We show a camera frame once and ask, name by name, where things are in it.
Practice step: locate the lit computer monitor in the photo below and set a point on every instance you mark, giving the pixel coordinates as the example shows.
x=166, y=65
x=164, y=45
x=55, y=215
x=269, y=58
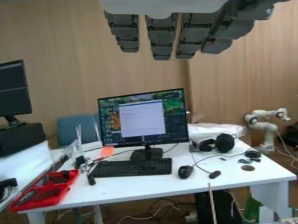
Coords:
x=141, y=116

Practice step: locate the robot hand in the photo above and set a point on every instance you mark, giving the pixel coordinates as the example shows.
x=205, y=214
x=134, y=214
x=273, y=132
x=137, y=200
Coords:
x=161, y=30

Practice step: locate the orange paper note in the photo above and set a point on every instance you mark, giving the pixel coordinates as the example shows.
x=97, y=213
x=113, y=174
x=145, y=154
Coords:
x=106, y=151

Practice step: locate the small white jointed device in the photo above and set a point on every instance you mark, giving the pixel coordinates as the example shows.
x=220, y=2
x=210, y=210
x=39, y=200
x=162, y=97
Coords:
x=266, y=115

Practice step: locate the black keyboard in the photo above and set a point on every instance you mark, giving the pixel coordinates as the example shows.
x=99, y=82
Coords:
x=130, y=167

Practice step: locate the white desk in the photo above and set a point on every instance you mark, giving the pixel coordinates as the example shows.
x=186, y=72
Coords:
x=24, y=163
x=146, y=188

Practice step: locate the black case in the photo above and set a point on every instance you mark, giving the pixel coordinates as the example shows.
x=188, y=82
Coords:
x=20, y=138

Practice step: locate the black mouse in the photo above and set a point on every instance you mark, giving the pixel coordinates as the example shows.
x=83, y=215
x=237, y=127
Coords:
x=185, y=171

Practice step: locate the dark computer monitor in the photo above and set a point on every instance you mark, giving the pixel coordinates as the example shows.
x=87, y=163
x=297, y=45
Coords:
x=13, y=90

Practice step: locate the red tray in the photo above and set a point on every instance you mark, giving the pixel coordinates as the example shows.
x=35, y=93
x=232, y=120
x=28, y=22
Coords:
x=61, y=178
x=35, y=198

